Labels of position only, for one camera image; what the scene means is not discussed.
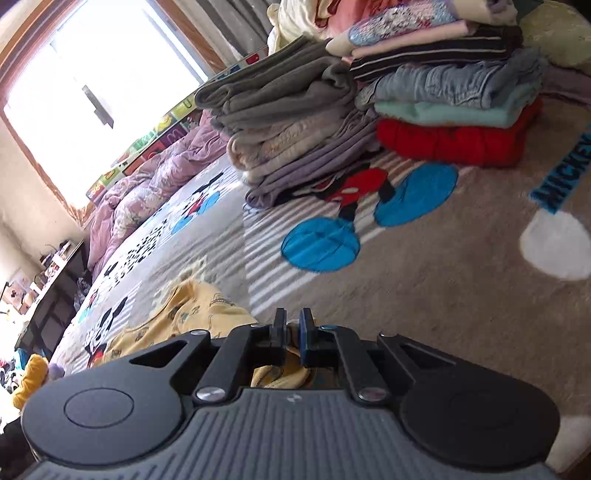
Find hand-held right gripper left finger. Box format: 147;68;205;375
127;308;289;405

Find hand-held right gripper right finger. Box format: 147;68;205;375
298;307;463;407

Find yellow printed shirt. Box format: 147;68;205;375
99;279;315;391

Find cartoon printed blanket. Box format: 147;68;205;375
48;83;591;472

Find lilac folded garment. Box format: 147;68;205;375
245;134;385;211

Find beige folded garment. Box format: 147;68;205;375
226;108;370;172

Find pink duvet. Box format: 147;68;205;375
85;111;232;278

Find dark desk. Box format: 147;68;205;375
14;237;89;352

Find colourful alphabet foam panel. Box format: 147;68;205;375
85;51;265;202

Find red folded garment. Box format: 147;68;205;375
376;99;546;168

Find mustard yellow garment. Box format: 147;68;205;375
11;353;51;411

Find mint folded garment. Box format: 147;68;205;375
373;85;539;129

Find folded blue jeans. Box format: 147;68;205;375
355;48;546;112

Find black striped folded garment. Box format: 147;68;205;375
348;23;525;84

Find cream cloth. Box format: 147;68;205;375
268;0;352;54

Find pink printed folded garment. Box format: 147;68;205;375
325;0;482;59

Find wooden framed window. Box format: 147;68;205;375
0;0;228;214

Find pale green pillow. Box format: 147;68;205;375
519;0;591;77

